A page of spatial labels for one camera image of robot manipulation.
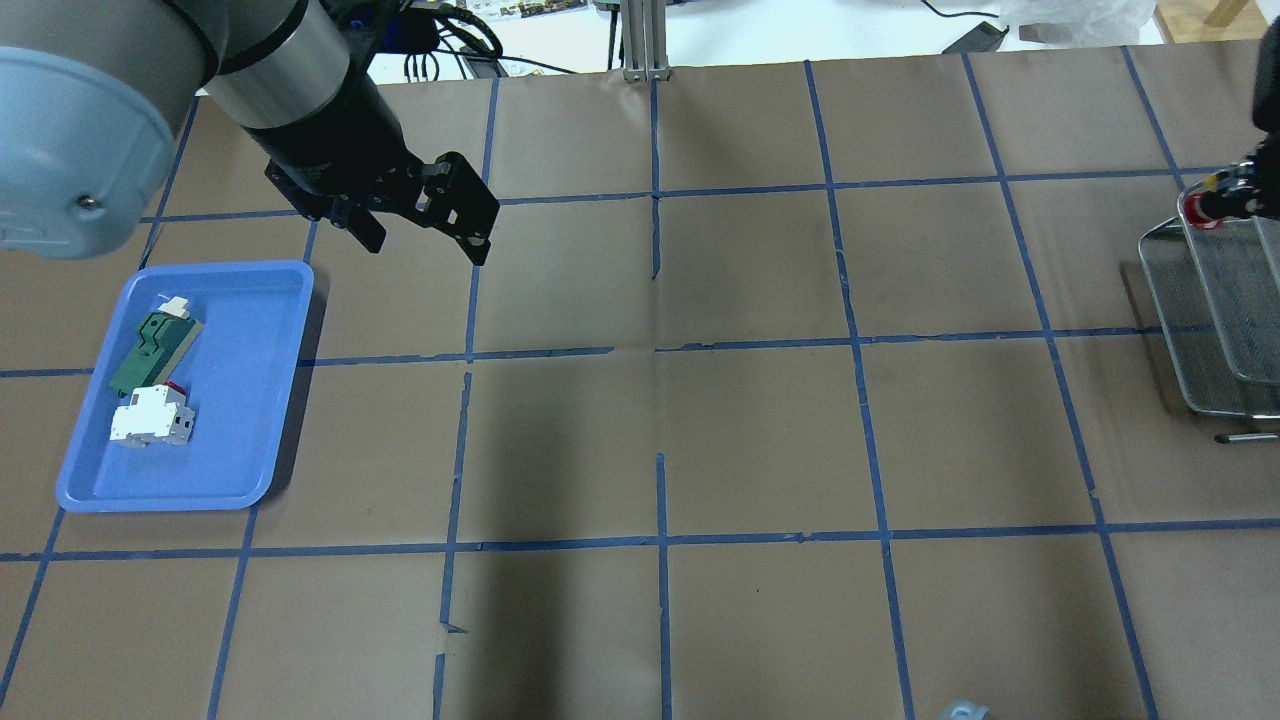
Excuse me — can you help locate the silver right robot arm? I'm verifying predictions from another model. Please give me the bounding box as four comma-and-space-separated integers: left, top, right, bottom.
1216, 20, 1279, 220

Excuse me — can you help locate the wire mesh shelf basket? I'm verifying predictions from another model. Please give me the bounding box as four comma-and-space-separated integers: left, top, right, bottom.
1137, 179, 1277, 445

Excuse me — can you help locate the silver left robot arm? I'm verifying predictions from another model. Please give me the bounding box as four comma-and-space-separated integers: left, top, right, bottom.
1, 1, 499, 266

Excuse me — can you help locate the wooden board with stand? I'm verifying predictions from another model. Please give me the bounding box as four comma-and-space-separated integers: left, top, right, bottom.
1155, 1, 1271, 44

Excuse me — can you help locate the blue plastic tray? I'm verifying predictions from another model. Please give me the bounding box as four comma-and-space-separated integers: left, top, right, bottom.
55, 260, 315, 512

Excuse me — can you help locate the black power adapter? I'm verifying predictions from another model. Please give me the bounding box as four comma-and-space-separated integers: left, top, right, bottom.
941, 20, 1010, 55

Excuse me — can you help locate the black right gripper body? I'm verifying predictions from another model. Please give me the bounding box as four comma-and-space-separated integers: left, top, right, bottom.
1213, 140, 1279, 220

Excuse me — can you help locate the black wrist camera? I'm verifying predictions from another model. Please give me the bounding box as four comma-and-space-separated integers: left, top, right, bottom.
323, 1, 440, 67

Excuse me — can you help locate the green switch with white cap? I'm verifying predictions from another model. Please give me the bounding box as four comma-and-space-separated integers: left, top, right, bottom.
108, 296, 204, 398

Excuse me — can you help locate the white circuit breaker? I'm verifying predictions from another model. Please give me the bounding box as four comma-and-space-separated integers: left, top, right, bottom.
108, 382, 196, 448

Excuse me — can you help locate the aluminium frame post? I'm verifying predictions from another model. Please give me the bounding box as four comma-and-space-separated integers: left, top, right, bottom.
618, 0, 671, 83

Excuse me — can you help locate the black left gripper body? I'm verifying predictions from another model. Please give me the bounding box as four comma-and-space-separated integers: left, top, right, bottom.
246, 64, 422, 220

